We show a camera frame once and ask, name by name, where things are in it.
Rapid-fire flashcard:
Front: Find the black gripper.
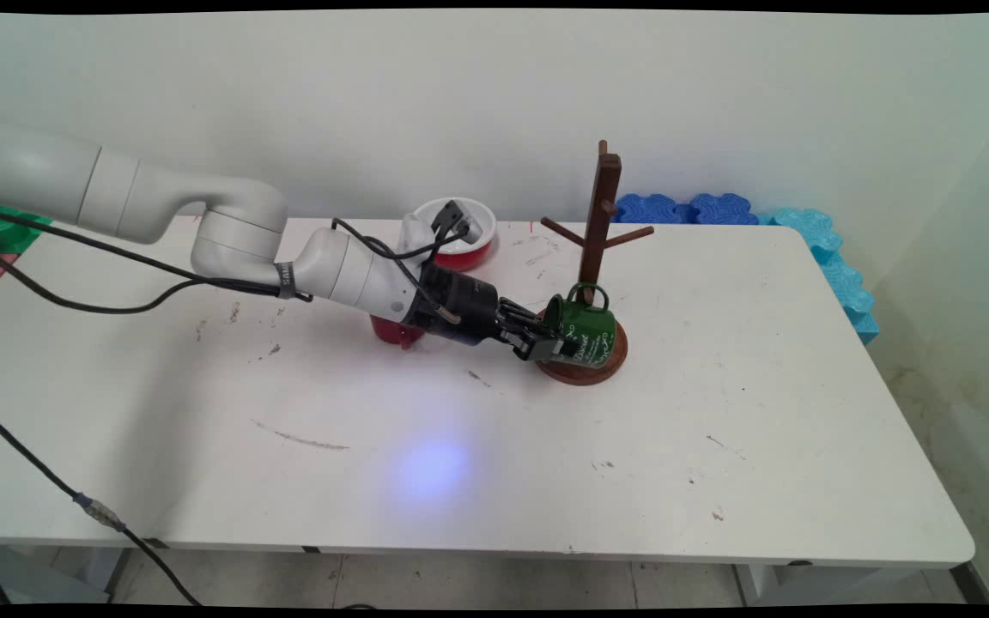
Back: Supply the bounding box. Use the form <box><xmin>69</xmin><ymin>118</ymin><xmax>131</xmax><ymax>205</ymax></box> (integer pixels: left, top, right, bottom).
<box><xmin>404</xmin><ymin>262</ymin><xmax>579</xmax><ymax>362</ymax></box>

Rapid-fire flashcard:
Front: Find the green enamel mug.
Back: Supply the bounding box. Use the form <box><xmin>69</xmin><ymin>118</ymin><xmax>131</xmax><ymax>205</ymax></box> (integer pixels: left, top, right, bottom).
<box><xmin>543</xmin><ymin>282</ymin><xmax>619</xmax><ymax>370</ymax></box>

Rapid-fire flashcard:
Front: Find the red bowl white inside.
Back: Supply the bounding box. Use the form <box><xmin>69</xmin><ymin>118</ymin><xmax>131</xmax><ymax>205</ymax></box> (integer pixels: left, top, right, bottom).
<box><xmin>413</xmin><ymin>197</ymin><xmax>495</xmax><ymax>272</ymax></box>

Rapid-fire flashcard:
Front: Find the brown wooden mug tree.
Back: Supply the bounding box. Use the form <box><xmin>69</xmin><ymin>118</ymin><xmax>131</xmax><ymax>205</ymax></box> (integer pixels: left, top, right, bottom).
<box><xmin>534</xmin><ymin>140</ymin><xmax>655</xmax><ymax>386</ymax></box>

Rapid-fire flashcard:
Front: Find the red enamel mug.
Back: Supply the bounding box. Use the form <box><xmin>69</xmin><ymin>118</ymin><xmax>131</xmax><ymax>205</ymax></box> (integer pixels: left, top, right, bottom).
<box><xmin>370</xmin><ymin>314</ymin><xmax>427</xmax><ymax>351</ymax></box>

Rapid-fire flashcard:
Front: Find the dark blue foam mat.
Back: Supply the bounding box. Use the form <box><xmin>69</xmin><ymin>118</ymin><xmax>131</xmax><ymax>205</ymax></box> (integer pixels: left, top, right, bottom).
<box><xmin>613</xmin><ymin>193</ymin><xmax>691</xmax><ymax>226</ymax></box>
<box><xmin>688</xmin><ymin>193</ymin><xmax>761</xmax><ymax>227</ymax></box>

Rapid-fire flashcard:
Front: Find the light blue foam mat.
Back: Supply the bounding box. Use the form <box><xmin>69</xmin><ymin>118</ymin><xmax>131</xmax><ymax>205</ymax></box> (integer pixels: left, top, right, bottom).
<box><xmin>761</xmin><ymin>207</ymin><xmax>881</xmax><ymax>345</ymax></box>

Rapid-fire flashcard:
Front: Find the white table leg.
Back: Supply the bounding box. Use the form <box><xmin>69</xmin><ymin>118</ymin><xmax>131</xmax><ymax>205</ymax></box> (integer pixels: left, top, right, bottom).
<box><xmin>74</xmin><ymin>547</ymin><xmax>131</xmax><ymax>595</ymax></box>
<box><xmin>733</xmin><ymin>562</ymin><xmax>946</xmax><ymax>607</ymax></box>

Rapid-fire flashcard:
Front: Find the green foam mat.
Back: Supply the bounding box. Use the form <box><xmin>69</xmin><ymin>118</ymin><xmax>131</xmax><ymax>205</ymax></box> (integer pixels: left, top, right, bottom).
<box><xmin>0</xmin><ymin>203</ymin><xmax>54</xmax><ymax>256</ymax></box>

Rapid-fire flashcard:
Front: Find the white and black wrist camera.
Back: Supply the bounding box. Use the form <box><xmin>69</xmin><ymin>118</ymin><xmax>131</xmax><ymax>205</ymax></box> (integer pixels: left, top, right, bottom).
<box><xmin>397</xmin><ymin>199</ymin><xmax>484</xmax><ymax>259</ymax></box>

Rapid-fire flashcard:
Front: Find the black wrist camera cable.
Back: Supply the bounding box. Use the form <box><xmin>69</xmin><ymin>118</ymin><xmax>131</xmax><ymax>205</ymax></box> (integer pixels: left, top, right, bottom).
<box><xmin>331</xmin><ymin>217</ymin><xmax>470</xmax><ymax>325</ymax></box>

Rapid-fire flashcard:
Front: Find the black cable with connector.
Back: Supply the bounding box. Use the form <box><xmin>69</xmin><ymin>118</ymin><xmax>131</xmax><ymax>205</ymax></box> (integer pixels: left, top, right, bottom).
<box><xmin>0</xmin><ymin>398</ymin><xmax>205</xmax><ymax>607</ymax></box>

